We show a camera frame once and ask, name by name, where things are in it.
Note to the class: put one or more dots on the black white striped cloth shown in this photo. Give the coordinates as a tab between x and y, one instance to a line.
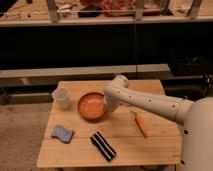
103	146

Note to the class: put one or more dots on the wooden table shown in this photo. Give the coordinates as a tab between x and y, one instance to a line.
162	147

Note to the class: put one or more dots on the long wooden bench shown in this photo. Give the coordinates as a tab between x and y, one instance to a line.
51	76

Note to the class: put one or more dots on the orange ceramic bowl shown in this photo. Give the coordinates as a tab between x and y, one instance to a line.
91	107

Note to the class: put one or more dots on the blue sponge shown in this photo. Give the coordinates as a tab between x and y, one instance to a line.
63	134

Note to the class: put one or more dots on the red cloth on shelf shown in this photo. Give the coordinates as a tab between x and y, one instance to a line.
115	8

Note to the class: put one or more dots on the orange carrot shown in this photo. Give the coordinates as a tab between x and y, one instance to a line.
140	123

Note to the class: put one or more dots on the clear plastic cup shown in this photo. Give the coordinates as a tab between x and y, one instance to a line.
62	97

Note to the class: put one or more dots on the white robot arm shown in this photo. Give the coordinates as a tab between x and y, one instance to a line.
196	117

